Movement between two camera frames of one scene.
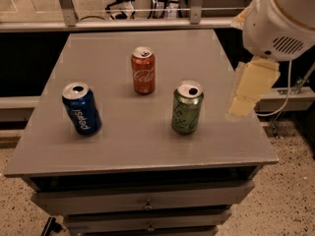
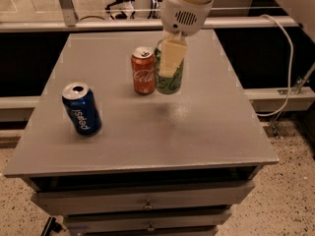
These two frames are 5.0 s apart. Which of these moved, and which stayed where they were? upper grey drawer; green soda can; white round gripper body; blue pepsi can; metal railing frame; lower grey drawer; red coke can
Moved: green soda can; white round gripper body
Stayed: lower grey drawer; red coke can; metal railing frame; upper grey drawer; blue pepsi can
